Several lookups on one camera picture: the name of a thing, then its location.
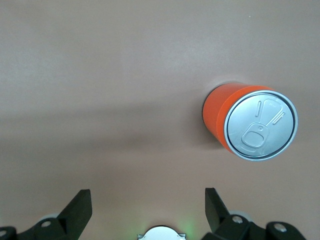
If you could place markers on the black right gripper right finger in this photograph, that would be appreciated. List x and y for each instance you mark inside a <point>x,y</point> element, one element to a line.
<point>213,210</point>

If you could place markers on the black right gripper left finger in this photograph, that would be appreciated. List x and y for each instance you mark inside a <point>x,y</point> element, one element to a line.
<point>75,212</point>

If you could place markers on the orange can with silver lid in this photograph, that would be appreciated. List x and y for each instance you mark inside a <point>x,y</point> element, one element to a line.
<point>260,125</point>

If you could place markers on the brown table cover mat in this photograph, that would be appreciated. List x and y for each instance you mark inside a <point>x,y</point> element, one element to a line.
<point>100,75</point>

